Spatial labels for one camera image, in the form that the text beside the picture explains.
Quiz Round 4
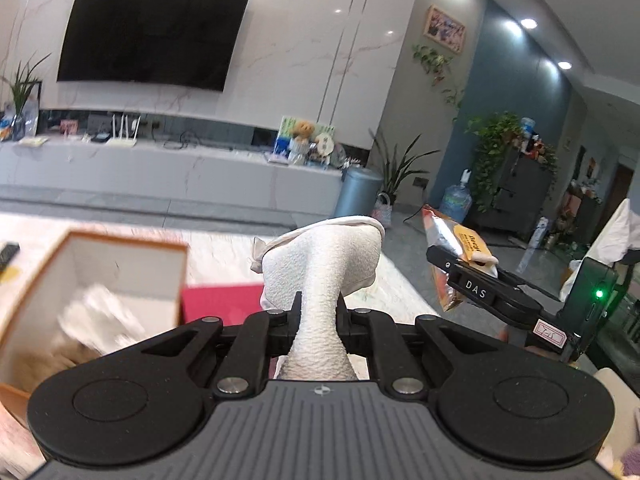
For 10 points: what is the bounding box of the white towel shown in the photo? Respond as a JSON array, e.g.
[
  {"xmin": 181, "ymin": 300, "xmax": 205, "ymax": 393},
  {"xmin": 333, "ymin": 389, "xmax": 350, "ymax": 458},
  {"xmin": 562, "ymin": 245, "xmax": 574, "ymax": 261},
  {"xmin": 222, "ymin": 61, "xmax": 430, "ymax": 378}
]
[{"xmin": 250, "ymin": 216, "xmax": 385, "ymax": 382}]

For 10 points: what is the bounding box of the brown plush toy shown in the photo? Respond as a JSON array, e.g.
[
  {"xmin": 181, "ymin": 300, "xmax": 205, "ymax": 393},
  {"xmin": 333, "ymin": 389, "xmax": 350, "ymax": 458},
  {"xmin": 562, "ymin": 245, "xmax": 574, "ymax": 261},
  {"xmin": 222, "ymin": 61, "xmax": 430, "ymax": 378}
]
[{"xmin": 12, "ymin": 340, "xmax": 101, "ymax": 392}]

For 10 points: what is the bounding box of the red box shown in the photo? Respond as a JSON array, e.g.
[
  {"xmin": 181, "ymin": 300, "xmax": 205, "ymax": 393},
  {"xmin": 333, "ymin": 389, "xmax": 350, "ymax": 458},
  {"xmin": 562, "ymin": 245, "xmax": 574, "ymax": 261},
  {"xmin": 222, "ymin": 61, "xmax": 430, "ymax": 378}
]
[{"xmin": 180, "ymin": 284, "xmax": 264, "ymax": 326}]

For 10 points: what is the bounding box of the lace tablecloth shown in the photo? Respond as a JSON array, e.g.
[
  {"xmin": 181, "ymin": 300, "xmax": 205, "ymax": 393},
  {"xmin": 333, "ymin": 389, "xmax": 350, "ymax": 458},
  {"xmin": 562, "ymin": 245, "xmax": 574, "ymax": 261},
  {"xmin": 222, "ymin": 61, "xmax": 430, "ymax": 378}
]
[{"xmin": 0, "ymin": 211, "xmax": 442, "ymax": 480}]

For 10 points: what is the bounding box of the blue water jug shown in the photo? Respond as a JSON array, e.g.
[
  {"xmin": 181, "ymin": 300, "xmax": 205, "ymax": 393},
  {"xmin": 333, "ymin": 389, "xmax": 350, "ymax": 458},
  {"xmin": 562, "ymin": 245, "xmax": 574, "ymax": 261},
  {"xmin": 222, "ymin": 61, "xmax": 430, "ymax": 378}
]
[{"xmin": 439, "ymin": 169, "xmax": 473, "ymax": 223}]

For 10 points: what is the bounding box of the dark cabinet with ivy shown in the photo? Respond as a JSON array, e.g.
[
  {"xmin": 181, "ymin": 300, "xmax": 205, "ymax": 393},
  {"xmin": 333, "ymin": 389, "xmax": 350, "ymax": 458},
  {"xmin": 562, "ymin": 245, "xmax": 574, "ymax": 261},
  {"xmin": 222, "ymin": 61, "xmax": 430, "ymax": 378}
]
[{"xmin": 468, "ymin": 112, "xmax": 558, "ymax": 235}]

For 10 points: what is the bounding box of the small pink basket bag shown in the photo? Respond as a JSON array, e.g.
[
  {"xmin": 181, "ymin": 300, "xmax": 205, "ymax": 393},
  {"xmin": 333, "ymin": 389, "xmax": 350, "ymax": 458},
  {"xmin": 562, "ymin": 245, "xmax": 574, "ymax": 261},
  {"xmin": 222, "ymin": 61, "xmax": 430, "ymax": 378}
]
[{"xmin": 372, "ymin": 192, "xmax": 393, "ymax": 229}]

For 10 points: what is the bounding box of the potted plant by bin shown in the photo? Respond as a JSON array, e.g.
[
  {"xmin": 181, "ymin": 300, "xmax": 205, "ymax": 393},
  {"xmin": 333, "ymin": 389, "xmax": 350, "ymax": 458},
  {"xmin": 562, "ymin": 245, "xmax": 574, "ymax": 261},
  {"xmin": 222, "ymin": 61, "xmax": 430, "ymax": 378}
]
[{"xmin": 368, "ymin": 129, "xmax": 438, "ymax": 205}]

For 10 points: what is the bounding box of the orange-rimmed white storage box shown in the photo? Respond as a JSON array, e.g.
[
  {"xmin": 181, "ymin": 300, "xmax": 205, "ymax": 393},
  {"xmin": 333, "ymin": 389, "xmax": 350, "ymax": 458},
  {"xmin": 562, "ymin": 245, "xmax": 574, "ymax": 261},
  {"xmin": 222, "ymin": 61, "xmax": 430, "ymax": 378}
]
[{"xmin": 1, "ymin": 231, "xmax": 189, "ymax": 424}]

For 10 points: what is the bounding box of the blue-grey trash can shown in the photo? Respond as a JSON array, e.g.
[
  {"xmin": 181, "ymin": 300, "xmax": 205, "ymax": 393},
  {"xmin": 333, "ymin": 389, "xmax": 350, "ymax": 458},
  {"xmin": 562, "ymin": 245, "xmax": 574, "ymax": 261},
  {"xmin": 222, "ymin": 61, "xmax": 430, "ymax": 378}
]
[{"xmin": 333, "ymin": 166, "xmax": 383, "ymax": 217}]

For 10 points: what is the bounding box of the white marble tv console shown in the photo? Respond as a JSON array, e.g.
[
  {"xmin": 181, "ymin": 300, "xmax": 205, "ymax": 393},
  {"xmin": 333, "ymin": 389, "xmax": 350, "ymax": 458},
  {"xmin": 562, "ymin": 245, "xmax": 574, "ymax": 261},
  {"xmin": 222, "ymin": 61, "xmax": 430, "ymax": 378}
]
[{"xmin": 1, "ymin": 139, "xmax": 342, "ymax": 216}]

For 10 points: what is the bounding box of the green picture card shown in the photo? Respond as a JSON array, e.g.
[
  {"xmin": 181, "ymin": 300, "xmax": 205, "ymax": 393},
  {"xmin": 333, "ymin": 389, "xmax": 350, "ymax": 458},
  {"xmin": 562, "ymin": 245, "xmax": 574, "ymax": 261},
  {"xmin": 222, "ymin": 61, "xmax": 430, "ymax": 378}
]
[{"xmin": 272, "ymin": 116, "xmax": 335, "ymax": 166}]

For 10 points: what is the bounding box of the teddy bear on console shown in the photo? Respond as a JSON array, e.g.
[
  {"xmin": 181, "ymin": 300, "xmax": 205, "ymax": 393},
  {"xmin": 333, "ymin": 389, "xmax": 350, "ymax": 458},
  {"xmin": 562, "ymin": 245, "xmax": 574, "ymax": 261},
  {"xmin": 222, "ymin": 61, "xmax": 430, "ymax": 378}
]
[{"xmin": 288, "ymin": 120, "xmax": 316, "ymax": 165}]

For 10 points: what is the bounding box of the hanging ivy plant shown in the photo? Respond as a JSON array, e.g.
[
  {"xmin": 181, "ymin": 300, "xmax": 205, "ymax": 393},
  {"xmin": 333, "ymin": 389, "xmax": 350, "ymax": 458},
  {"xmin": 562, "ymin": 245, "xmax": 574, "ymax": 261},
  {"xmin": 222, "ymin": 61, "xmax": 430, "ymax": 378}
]
[{"xmin": 411, "ymin": 44, "xmax": 464, "ymax": 122}]

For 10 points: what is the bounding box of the white wifi router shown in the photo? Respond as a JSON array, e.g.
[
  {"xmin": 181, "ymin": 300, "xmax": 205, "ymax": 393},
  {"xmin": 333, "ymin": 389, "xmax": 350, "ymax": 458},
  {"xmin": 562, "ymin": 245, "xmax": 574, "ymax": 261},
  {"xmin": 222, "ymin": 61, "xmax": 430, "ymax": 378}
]
[{"xmin": 106, "ymin": 114, "xmax": 141, "ymax": 148}]

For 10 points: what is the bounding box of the black tv remote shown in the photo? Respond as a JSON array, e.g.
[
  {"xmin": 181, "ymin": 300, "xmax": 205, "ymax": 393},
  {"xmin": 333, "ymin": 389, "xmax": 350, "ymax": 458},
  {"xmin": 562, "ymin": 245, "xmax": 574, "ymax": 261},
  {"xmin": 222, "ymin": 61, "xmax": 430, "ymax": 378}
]
[{"xmin": 0, "ymin": 243, "xmax": 21, "ymax": 274}]

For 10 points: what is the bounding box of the green plant in glass vase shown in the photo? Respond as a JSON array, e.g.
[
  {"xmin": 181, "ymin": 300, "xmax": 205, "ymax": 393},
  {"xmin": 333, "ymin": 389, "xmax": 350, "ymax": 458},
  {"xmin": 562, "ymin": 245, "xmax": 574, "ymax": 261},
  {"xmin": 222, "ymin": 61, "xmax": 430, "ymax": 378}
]
[{"xmin": 1, "ymin": 53, "xmax": 50, "ymax": 141}]

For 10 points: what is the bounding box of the framed wall picture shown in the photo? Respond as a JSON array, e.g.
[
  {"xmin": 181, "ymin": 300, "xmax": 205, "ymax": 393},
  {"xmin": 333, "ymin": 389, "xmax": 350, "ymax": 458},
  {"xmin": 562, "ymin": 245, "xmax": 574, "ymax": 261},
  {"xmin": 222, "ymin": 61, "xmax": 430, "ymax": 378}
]
[{"xmin": 423, "ymin": 6, "xmax": 466, "ymax": 54}]

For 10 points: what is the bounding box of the black wall television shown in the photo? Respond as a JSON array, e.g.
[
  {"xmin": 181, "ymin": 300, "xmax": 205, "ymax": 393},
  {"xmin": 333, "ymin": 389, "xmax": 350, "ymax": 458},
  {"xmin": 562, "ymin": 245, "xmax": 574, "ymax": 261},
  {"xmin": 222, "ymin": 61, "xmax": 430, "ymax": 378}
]
[{"xmin": 56, "ymin": 0, "xmax": 248, "ymax": 91}]

